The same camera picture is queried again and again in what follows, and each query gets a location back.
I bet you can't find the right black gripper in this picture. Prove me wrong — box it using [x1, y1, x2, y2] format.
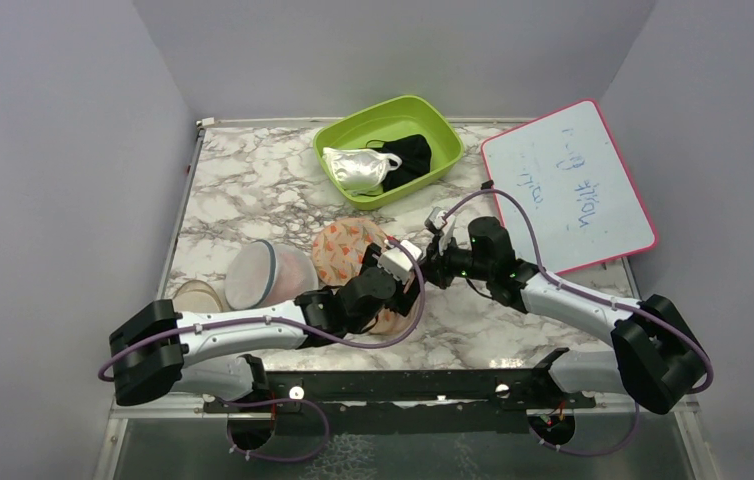
[412, 231, 493, 291]

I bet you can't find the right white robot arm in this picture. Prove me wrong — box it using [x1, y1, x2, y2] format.
[421, 209, 708, 414]

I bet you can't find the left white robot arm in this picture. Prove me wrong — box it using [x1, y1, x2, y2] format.
[97, 238, 425, 406]

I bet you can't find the white mesh laundry bag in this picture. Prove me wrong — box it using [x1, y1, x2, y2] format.
[224, 240, 319, 310]

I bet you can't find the white satin bra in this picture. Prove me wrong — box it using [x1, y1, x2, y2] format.
[322, 147, 403, 192]

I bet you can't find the black bra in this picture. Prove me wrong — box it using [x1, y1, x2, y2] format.
[365, 134, 432, 192]

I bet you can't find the beige bra cup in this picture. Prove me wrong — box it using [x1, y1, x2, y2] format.
[172, 279, 224, 313]

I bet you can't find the pink framed whiteboard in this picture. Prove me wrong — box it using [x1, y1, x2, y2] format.
[481, 99, 657, 274]

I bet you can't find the green plastic basin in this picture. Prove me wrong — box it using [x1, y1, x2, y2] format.
[313, 95, 465, 211]

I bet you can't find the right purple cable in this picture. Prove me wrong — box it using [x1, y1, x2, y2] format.
[439, 188, 716, 395]

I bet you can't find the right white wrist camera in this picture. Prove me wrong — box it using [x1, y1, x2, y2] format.
[425, 207, 456, 259]

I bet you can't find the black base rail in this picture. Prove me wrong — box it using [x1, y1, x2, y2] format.
[203, 367, 596, 436]

